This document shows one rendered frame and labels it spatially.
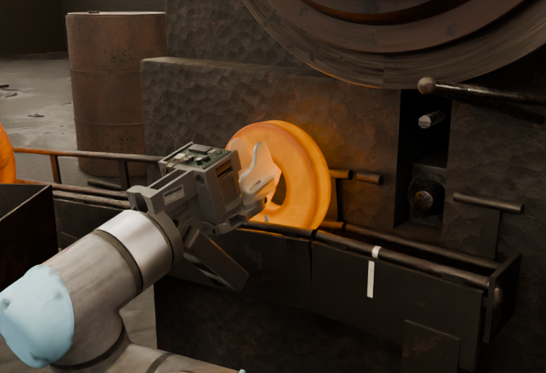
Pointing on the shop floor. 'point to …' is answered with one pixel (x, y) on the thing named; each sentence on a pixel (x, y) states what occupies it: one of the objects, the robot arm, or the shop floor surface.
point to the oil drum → (111, 83)
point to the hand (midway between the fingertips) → (273, 168)
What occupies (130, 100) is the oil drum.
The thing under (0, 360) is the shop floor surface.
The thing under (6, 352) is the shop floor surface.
